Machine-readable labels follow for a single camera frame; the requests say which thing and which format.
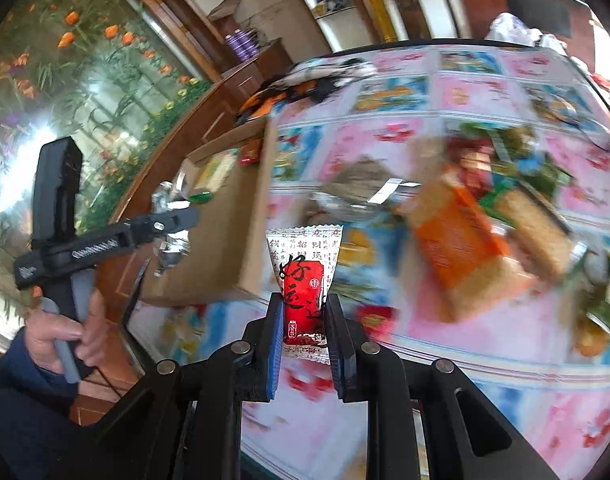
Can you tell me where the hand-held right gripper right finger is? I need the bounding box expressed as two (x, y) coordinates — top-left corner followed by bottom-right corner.
(326, 292), (561, 480)

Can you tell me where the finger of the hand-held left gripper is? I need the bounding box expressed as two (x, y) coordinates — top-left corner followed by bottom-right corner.
(127, 207), (202, 243)

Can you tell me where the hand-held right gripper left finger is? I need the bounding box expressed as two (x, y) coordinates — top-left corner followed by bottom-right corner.
(50, 292), (286, 480)

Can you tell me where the silver foil snack packet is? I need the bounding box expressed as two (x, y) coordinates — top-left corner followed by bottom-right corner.
(312, 157), (421, 221)
(150, 180), (193, 277)

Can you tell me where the cardboard box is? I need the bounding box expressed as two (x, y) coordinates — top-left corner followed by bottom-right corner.
(135, 119), (280, 307)

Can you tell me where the yellow cracker packet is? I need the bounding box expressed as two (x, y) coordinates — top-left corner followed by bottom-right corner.
(192, 152), (238, 196)

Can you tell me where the red and white snack packet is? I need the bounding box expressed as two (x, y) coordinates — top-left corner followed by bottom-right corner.
(266, 225), (342, 366)

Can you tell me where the small red snack packet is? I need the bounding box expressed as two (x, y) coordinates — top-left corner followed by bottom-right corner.
(239, 137), (263, 166)

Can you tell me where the orange cracker packet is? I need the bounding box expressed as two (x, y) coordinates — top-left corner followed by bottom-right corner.
(405, 170), (536, 323)

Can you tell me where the green-edged cracker packet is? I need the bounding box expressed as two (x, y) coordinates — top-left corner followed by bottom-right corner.
(485, 185), (578, 281)

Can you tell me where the pile of small mixed sweets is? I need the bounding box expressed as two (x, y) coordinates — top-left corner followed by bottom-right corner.
(442, 122), (610, 358)

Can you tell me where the person's left forearm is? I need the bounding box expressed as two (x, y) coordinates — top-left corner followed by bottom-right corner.
(0, 327), (136, 480)

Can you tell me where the person's left hand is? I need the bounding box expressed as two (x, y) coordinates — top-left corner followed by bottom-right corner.
(24, 290), (109, 376)

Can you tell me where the flower mural panel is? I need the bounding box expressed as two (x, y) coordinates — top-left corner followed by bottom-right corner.
(0, 0), (216, 361)

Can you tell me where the orange and black cloth bag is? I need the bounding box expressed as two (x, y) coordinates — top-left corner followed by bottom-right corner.
(235, 57), (378, 123)

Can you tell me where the wooden side cabinet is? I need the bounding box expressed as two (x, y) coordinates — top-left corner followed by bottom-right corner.
(220, 40), (293, 106)

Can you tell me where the brown cardboard piece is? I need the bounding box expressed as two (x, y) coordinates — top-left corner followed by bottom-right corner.
(207, 0), (243, 20)

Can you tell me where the floral printed tablecloth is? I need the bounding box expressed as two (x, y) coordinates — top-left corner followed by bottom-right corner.
(127, 45), (610, 480)

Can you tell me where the wooden chair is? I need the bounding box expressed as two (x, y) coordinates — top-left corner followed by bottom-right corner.
(340, 0), (468, 41)

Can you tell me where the white plastic bag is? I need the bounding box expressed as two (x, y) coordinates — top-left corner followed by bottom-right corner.
(535, 32), (570, 56)
(485, 12), (538, 43)

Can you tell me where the red-brown television cabinet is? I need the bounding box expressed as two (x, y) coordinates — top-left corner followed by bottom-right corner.
(452, 0), (598, 58)

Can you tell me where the white wall shelf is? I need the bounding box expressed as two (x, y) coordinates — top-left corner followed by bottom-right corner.
(312, 5), (358, 22)

